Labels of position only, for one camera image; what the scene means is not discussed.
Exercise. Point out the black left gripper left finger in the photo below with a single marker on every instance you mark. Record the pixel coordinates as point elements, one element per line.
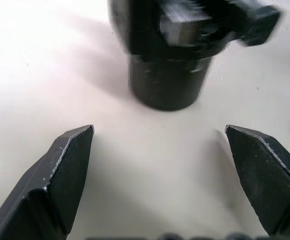
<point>60,185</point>

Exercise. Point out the black gripper body workpiece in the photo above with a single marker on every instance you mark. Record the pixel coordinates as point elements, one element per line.
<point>167,55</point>

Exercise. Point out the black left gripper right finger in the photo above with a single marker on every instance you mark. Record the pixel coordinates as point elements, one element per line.
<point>264,175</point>

